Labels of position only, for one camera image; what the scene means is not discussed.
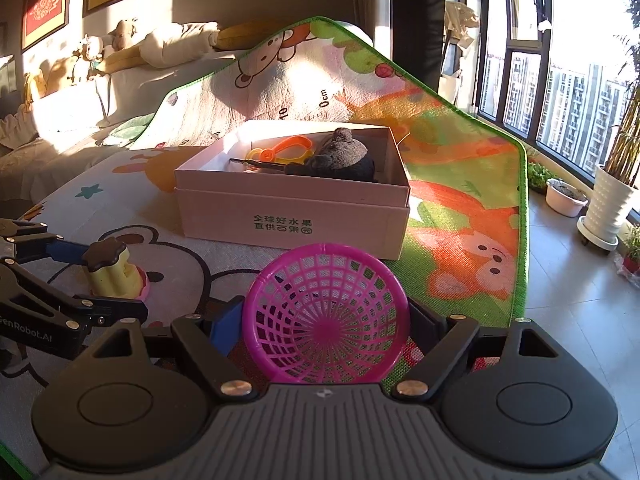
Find pink plastic basket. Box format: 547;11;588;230
242;242;410;386

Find black tweezers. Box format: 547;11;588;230
228;157;307;174

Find yellow toy with brown cap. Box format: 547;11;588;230
81;238;151;304

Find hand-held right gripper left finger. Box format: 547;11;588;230
75;297;256;401

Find white cardboard box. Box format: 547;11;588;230
173;120;412;262

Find beige sofa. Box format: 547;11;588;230
0;22;376;202

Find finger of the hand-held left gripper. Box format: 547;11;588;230
0;259;150;335
0;217;101;267

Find black plush toy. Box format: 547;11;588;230
304;127;379;182

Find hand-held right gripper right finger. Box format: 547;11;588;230
391;299;561;401

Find printed cartoon play mat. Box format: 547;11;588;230
0;16;529;480

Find orange plastic clip toy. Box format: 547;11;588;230
247;135;319;167

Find bamboo plant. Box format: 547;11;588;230
601;35;640;177

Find white folded blanket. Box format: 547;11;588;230
137;21;221;69

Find white ribbed plant pot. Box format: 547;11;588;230
576;164;634;254

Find spotted plush giraffe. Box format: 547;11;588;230
71;35;107;84

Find small green plants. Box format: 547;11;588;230
524;147;559;194

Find hanging beige cloth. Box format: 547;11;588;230
442;1;482;82

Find small white flower pot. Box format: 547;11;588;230
544;178;590;219

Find black framed window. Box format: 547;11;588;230
469;0;640;182

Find black curtain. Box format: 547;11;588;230
391;0;449;107

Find yellow pillow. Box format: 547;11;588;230
215;20;302;52
97;47;147;74

